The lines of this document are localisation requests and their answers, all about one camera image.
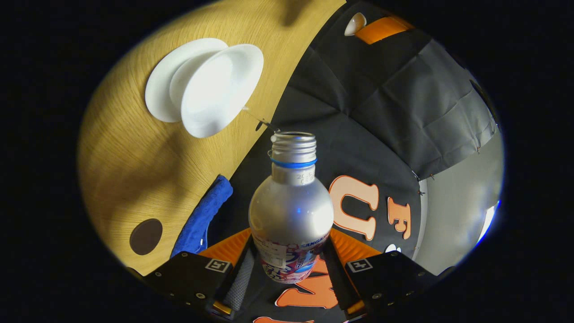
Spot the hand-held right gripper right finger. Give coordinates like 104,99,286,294
323,228,439,320

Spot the white teacup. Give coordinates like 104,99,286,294
169,44,265,139

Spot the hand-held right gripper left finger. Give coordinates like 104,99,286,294
143,228,256,317

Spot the dark brown round coaster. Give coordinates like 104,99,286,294
129,218,164,257

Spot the white saucer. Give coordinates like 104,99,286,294
144,38,230,123

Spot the silver water bottle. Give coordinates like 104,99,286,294
248,131,335,285

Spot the blue towel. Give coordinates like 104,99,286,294
170,175,234,259

